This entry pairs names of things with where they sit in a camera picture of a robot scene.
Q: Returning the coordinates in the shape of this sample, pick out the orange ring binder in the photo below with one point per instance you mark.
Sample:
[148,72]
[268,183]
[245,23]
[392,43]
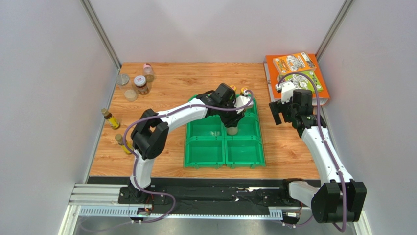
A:
[272,74]

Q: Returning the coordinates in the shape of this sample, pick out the orange comic book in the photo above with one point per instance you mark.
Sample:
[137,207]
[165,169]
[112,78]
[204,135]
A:
[297,62]

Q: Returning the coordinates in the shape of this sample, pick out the yellow cap soy sauce bottle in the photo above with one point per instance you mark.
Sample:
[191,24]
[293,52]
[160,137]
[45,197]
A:
[243,91]

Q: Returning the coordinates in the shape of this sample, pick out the small yellow label oil bottle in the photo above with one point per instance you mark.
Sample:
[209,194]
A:
[125,145]

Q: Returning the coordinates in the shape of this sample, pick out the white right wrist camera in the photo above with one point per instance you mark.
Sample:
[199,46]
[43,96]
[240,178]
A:
[286,89]

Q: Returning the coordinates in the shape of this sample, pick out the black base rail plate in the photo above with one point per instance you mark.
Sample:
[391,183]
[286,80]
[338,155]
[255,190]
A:
[205,196]

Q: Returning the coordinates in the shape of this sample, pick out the green comic book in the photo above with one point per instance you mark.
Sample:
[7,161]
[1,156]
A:
[305,80]

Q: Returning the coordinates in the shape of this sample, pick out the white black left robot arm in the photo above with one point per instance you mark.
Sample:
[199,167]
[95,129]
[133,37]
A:
[146,138]

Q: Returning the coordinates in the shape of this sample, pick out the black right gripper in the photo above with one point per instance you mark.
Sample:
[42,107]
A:
[281,109]

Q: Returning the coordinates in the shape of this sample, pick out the aluminium frame post left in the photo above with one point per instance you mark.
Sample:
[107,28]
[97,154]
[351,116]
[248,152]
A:
[92,15]

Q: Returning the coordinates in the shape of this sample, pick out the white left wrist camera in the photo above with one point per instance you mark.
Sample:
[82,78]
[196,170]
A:
[243,102]

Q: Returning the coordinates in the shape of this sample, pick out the yellow-green lid sesame jar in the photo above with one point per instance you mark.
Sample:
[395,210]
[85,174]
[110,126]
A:
[232,131]

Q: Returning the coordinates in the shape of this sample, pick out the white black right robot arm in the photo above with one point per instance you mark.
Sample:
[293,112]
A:
[340,198]

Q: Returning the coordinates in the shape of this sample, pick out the aluminium frame post right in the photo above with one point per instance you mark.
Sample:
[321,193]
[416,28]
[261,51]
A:
[340,16]

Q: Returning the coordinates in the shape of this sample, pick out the pink lid spice bottle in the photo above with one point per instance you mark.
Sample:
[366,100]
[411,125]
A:
[148,72]

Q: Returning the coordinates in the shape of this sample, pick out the silver lid glass jar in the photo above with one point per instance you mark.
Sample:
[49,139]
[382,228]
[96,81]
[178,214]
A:
[124,83]

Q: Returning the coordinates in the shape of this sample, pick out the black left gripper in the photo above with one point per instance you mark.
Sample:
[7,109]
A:
[234,120]

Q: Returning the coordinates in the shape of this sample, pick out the white lid sauce jar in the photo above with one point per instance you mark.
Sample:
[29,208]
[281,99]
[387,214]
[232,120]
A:
[141,85]

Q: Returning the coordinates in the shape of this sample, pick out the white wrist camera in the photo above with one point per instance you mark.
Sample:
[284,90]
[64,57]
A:
[286,89]
[243,102]

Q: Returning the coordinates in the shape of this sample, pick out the aluminium frame post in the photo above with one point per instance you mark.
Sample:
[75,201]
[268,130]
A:
[92,15]
[340,16]

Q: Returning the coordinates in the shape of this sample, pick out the green plastic divided bin tray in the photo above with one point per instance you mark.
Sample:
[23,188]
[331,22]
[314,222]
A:
[207,143]

